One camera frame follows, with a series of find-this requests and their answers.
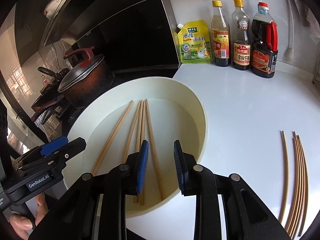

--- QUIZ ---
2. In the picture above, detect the black frying pan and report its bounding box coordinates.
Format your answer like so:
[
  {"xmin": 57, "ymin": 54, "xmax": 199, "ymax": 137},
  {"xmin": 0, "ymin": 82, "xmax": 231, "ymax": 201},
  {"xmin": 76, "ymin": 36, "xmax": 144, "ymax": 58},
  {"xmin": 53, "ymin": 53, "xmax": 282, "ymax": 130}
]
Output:
[{"xmin": 31, "ymin": 66, "xmax": 73, "ymax": 126}]

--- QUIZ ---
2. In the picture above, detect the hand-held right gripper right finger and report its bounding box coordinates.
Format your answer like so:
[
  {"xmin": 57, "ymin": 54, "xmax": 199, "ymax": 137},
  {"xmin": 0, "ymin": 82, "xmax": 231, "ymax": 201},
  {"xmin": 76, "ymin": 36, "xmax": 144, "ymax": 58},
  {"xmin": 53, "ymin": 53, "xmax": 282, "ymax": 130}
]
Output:
[{"xmin": 173, "ymin": 140, "xmax": 292, "ymax": 240}]

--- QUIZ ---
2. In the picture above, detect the dark pot with lid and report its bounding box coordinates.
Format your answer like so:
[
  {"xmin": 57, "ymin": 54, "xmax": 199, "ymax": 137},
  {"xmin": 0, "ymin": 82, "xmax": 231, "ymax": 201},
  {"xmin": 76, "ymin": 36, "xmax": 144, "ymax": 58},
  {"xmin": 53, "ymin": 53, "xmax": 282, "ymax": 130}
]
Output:
[{"xmin": 57, "ymin": 46, "xmax": 116, "ymax": 109}]

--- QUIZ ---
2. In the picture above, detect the person's left hand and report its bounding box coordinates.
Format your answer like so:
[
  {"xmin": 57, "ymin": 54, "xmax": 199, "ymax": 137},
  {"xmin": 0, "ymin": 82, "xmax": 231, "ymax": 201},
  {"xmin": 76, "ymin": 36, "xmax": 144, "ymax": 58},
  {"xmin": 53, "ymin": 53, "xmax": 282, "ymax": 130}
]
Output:
[{"xmin": 9, "ymin": 192, "xmax": 49, "ymax": 240}]

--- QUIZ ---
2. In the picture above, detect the small yellow-cap vinegar bottle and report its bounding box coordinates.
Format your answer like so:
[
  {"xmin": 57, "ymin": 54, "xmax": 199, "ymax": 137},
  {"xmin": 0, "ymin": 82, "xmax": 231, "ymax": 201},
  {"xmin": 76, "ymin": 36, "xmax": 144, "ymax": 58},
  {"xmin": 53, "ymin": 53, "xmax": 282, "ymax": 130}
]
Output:
[{"xmin": 211, "ymin": 0, "xmax": 231, "ymax": 68}]

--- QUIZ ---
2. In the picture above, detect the white hanging bottle brush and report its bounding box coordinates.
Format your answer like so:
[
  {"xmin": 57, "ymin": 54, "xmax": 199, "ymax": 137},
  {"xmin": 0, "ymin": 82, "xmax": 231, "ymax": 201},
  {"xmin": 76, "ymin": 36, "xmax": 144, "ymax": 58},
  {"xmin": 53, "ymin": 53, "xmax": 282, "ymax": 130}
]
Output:
[{"xmin": 284, "ymin": 0, "xmax": 297, "ymax": 61}]

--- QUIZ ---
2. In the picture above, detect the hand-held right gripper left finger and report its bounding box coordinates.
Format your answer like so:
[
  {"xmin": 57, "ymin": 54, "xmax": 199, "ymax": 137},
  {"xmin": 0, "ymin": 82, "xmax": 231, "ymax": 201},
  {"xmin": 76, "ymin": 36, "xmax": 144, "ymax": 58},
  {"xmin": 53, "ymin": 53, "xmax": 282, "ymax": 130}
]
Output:
[{"xmin": 29, "ymin": 139, "xmax": 150, "ymax": 240}]

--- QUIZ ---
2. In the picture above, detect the black range hood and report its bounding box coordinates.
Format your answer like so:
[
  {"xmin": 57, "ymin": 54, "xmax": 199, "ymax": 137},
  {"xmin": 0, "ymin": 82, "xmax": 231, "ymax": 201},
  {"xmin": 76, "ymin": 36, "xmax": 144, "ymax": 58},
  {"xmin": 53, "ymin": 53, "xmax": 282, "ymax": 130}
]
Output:
[{"xmin": 14, "ymin": 0, "xmax": 181, "ymax": 80}]

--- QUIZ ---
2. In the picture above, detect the white object on hood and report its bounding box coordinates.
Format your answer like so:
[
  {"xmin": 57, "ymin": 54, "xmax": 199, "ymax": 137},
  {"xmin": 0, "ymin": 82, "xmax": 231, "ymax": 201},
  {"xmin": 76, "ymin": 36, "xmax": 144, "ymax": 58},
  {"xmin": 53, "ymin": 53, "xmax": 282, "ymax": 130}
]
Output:
[{"xmin": 44, "ymin": 0, "xmax": 75, "ymax": 19}]

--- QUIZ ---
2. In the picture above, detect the white plastic basin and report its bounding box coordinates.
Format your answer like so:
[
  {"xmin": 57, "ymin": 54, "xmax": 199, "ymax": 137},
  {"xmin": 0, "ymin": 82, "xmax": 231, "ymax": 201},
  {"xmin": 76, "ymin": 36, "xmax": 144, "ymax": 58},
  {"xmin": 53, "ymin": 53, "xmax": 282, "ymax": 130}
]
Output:
[{"xmin": 61, "ymin": 76, "xmax": 208, "ymax": 218}]

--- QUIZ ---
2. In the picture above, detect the yellow-cap soy sauce bottle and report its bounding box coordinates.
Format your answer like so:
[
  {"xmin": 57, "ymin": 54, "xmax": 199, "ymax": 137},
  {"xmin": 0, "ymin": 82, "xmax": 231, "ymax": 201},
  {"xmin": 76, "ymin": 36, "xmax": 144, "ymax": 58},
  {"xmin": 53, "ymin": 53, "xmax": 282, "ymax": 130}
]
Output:
[{"xmin": 232, "ymin": 0, "xmax": 251, "ymax": 71}]

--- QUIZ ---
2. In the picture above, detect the yellow seasoning pouch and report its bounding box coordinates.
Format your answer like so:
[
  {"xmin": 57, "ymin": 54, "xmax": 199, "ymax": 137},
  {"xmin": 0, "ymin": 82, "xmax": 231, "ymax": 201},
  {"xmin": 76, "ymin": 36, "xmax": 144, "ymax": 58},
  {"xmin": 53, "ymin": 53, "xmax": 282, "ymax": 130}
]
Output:
[{"xmin": 177, "ymin": 20, "xmax": 213, "ymax": 64}]

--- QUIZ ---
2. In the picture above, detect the large red-handled soy sauce bottle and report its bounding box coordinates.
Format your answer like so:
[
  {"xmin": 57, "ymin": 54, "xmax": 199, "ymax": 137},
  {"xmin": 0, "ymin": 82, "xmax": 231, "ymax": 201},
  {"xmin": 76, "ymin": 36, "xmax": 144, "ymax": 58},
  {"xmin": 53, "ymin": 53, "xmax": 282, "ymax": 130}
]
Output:
[{"xmin": 251, "ymin": 2, "xmax": 279, "ymax": 79}]

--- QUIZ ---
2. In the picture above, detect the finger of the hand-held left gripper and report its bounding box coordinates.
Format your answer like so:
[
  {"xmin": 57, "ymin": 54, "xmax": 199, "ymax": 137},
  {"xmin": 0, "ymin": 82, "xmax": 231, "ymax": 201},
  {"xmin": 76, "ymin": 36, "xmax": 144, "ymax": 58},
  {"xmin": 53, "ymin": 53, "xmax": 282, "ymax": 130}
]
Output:
[
  {"xmin": 53, "ymin": 137, "xmax": 87, "ymax": 161},
  {"xmin": 39, "ymin": 137, "xmax": 69, "ymax": 156}
]

